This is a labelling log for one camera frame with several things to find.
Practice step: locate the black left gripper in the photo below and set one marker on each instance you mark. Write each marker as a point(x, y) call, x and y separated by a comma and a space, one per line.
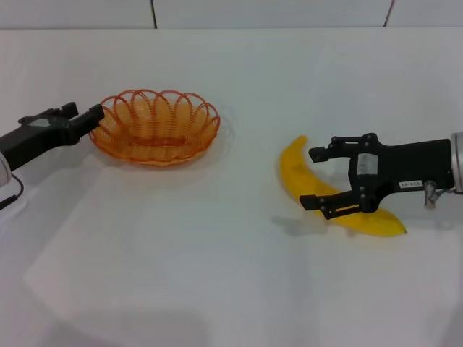
point(32, 139)

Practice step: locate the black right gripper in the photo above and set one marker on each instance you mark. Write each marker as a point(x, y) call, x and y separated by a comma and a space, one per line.
point(405, 162)

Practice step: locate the yellow banana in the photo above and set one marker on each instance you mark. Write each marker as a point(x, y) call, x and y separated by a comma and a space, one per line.
point(296, 170)

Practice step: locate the orange woven plastic basket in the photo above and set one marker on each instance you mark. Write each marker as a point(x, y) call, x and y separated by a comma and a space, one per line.
point(155, 155)

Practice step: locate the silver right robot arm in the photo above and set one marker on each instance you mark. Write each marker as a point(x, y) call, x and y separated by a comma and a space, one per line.
point(457, 162)

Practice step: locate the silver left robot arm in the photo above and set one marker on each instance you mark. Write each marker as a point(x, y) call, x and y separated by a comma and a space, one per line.
point(3, 170)

